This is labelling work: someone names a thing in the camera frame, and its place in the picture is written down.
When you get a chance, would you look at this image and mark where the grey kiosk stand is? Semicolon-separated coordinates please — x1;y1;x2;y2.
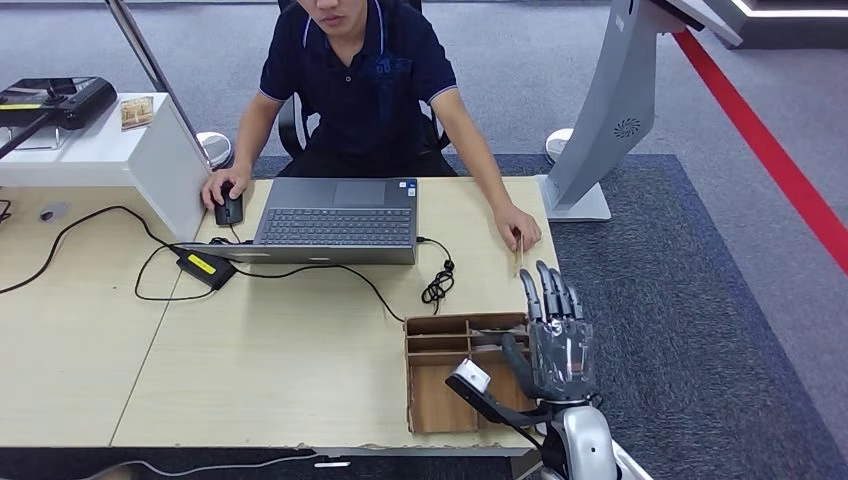
536;0;745;223

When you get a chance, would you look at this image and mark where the round silver base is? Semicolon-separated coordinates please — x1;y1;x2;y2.
544;127;576;166

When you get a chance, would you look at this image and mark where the metal pole with round base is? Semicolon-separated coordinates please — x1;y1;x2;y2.
105;0;234;171

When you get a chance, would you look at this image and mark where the person's left hand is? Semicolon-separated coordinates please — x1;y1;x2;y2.
493;201;543;254

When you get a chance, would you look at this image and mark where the wooden compartment tray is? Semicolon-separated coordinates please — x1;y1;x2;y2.
404;312;539;436

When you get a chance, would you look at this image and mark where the dark grey rug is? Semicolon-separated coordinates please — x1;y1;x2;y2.
251;153;848;480

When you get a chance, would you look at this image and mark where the black computer mouse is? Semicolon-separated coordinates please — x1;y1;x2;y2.
213;185;245;228

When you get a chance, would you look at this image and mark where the bundled black cable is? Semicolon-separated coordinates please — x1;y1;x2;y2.
417;236;458;317

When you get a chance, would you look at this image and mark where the black card reader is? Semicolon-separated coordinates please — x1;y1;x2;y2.
0;76;119;132

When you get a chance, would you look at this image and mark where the black adapter output cable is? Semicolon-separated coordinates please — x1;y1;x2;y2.
231;263;407;325

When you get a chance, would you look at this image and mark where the thin black looped cable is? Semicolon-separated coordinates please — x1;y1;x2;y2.
134;243;219;303

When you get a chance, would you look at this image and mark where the dark platform with light strip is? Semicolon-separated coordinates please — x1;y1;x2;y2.
702;0;848;51

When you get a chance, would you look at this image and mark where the person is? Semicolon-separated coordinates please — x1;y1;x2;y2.
199;0;543;254

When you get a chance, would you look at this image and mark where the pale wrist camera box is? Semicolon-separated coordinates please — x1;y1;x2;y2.
445;358;552;429

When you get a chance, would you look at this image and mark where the black power adapter yellow label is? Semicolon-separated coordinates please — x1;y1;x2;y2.
176;246;238;291

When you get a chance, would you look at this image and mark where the long black power cable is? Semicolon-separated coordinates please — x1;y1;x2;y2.
0;204;183;296

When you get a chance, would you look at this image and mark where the white riser stand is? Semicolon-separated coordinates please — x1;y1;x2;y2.
0;91;213;244

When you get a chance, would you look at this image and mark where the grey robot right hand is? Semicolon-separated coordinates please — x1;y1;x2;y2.
501;259;598;403

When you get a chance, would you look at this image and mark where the grey laptop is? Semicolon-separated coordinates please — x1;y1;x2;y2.
177;176;421;266

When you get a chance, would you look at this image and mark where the white cable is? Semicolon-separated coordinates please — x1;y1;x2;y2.
79;452;321;480

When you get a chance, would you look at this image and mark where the person's right hand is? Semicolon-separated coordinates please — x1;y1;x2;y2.
199;166;254;212

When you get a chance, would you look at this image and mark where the room key card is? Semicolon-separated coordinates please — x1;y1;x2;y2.
473;324;530;340

